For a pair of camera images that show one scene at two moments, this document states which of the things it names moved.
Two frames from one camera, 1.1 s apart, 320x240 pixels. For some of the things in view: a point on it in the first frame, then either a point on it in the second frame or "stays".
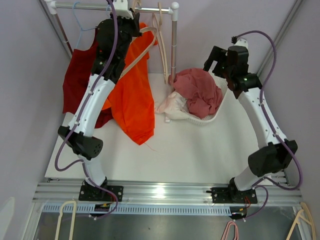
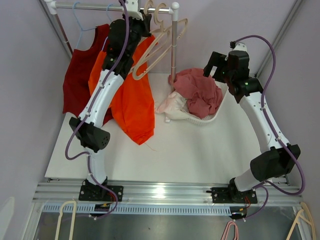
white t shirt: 172,106 stays
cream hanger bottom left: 73,219 stays
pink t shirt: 197,86 stays
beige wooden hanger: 158,28 -> 157,45
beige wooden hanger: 144,51 -> 139,70
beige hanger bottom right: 297,220 stays
